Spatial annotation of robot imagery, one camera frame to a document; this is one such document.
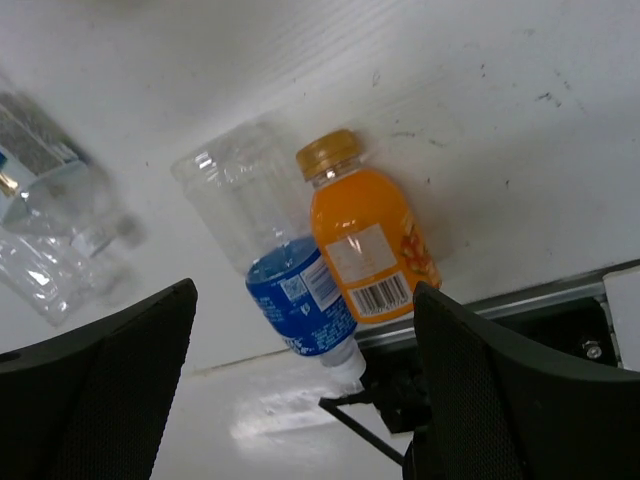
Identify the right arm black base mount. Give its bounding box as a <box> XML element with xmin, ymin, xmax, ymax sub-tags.
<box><xmin>319</xmin><ymin>287</ymin><xmax>639</xmax><ymax>479</ymax></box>

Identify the aluminium table edge rail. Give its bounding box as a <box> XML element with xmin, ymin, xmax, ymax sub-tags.
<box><xmin>355</xmin><ymin>259</ymin><xmax>640</xmax><ymax>351</ymax></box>

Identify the blue label clear water bottle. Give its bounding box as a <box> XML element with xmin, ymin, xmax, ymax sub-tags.
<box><xmin>170</xmin><ymin>121</ymin><xmax>366</xmax><ymax>393</ymax></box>

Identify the green white label water bottle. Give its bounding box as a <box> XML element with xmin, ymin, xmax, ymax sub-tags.
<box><xmin>1</xmin><ymin>77</ymin><xmax>146</xmax><ymax>258</ymax></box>

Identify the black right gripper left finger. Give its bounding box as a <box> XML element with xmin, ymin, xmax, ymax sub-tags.
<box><xmin>1</xmin><ymin>279</ymin><xmax>198</xmax><ymax>479</ymax></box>

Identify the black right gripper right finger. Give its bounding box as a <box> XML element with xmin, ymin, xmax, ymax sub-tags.
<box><xmin>413</xmin><ymin>283</ymin><xmax>639</xmax><ymax>479</ymax></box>

